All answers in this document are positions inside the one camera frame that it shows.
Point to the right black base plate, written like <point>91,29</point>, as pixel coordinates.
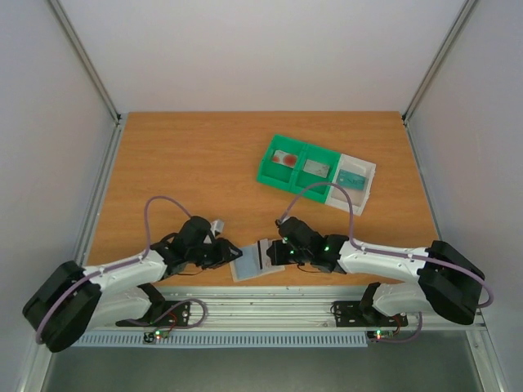
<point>349,314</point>

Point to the green two-compartment bin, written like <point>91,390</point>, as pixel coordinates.
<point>295,180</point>

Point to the slotted grey cable duct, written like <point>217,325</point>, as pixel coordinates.
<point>223,340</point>

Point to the card with red circles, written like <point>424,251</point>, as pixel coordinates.
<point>284,158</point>

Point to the left aluminium frame post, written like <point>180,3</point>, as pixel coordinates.
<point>75,41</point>

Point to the right small circuit board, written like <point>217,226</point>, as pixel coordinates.
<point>381,335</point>

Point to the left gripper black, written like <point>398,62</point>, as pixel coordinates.
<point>224,254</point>

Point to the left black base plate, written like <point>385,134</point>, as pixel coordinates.
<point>163,314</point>

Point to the white translucent bin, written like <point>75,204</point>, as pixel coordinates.
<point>359,198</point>

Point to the small circuit board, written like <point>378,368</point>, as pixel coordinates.
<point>381,335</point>
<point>155,337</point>

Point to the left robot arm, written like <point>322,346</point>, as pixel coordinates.
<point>75,299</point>

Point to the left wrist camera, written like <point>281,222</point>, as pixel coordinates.
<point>217,227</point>

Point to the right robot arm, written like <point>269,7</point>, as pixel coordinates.
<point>436,279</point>

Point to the teal credit card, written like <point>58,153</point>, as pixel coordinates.
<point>350,180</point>

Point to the aluminium frame post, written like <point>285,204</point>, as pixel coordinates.
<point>75,41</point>
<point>451,37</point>

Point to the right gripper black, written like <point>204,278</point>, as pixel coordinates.
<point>273,253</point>

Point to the left small circuit board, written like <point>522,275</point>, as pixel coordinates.
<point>155,337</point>

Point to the grey card in bin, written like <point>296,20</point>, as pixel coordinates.
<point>316,168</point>

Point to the right aluminium frame post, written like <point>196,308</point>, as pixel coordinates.
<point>451,37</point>

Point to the beige leather card holder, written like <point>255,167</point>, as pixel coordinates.
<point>243,268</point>

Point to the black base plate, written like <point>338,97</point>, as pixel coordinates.
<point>349,314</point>
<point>163,314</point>

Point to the aluminium front rail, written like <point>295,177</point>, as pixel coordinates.
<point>269,308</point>

